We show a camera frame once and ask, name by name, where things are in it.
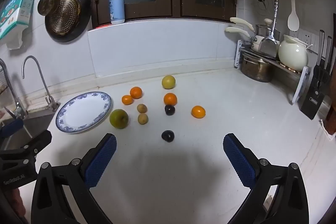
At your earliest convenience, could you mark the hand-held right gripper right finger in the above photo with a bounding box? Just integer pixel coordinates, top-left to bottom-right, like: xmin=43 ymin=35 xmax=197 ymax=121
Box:
xmin=223 ymin=133 xmax=309 ymax=224

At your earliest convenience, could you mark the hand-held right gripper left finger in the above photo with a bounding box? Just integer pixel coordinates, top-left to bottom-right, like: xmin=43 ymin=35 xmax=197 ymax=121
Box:
xmin=31 ymin=133 xmax=117 ymax=224

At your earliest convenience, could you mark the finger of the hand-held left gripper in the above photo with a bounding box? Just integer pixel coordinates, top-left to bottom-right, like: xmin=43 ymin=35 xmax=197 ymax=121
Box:
xmin=0 ymin=118 xmax=25 ymax=138
xmin=0 ymin=130 xmax=52 ymax=165

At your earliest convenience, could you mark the large green orange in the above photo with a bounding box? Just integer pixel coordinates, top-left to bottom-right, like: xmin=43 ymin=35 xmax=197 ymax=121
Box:
xmin=109 ymin=109 xmax=129 ymax=130

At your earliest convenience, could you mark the blue patterned white plate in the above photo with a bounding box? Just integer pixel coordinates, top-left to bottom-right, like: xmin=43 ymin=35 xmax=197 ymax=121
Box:
xmin=55 ymin=91 xmax=112 ymax=133

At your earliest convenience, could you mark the person's left hand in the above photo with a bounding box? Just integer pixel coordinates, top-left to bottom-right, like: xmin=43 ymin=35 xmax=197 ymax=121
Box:
xmin=0 ymin=187 xmax=27 ymax=224

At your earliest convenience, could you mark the steel sink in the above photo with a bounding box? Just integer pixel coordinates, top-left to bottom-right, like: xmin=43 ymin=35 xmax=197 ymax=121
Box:
xmin=0 ymin=111 xmax=57 ymax=151

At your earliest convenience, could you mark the chrome sink faucet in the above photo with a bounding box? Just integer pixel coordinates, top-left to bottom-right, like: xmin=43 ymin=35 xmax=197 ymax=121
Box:
xmin=0 ymin=59 xmax=27 ymax=119

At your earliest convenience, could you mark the thin grey faucet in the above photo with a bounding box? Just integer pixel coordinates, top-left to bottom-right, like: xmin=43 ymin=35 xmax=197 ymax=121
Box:
xmin=22 ymin=55 xmax=61 ymax=112

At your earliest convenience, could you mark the large steel pot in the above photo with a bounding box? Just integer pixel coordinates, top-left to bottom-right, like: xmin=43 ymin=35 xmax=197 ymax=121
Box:
xmin=240 ymin=52 xmax=275 ymax=83

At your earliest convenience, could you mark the white metal shelf rack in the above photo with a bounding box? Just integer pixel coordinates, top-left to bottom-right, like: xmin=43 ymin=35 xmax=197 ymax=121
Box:
xmin=234 ymin=40 xmax=310 ymax=105

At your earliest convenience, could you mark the yellow-green citrus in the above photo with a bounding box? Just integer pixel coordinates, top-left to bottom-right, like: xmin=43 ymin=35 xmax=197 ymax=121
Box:
xmin=161 ymin=75 xmax=176 ymax=90

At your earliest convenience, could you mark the black knife block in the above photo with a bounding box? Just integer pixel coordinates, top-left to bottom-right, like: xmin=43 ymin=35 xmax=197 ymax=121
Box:
xmin=301 ymin=65 xmax=333 ymax=120

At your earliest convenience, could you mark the teal cardboard box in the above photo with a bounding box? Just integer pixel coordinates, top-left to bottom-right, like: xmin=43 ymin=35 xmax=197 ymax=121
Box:
xmin=0 ymin=0 xmax=36 ymax=39

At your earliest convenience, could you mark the white ceramic pot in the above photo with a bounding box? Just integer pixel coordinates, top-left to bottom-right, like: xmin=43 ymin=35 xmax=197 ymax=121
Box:
xmin=278 ymin=34 xmax=313 ymax=72

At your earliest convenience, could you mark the steel spatula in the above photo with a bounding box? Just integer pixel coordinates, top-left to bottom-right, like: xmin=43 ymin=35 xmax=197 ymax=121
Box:
xmin=259 ymin=0 xmax=279 ymax=58

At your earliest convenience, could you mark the brass perforated colander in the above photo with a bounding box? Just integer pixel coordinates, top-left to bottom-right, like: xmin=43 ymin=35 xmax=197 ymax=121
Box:
xmin=49 ymin=0 xmax=80 ymax=35

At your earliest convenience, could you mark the black frying pan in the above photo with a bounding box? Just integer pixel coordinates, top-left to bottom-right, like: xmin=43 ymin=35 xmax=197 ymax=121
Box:
xmin=45 ymin=0 xmax=91 ymax=43

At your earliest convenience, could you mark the white rice paddle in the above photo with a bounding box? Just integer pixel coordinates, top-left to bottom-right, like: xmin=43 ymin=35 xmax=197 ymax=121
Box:
xmin=287 ymin=0 xmax=300 ymax=31

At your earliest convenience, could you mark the white blue soap pump bottle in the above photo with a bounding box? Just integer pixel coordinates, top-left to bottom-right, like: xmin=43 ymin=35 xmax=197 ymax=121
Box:
xmin=109 ymin=0 xmax=126 ymax=25

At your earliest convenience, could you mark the white wall holder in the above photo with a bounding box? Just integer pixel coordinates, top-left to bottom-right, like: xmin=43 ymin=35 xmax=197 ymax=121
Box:
xmin=5 ymin=27 xmax=27 ymax=50

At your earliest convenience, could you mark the white saucepan cream handle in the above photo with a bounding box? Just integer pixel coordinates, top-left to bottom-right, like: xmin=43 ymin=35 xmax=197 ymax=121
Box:
xmin=224 ymin=27 xmax=265 ymax=52

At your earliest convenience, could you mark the steel lidded saucepan cream handle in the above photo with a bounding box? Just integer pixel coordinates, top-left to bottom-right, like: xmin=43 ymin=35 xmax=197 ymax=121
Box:
xmin=230 ymin=17 xmax=276 ymax=38

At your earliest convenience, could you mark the white wall power outlet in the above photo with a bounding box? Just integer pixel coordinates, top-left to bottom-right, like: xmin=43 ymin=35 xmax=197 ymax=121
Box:
xmin=289 ymin=28 xmax=319 ymax=52

